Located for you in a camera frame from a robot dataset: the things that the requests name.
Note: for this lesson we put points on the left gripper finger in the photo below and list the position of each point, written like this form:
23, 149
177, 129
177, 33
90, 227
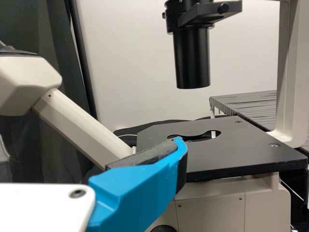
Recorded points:
135, 188

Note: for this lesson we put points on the cream microscope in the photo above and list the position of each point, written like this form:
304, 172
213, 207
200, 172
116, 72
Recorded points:
72, 116

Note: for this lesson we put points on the black platform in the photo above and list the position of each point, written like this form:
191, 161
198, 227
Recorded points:
251, 106

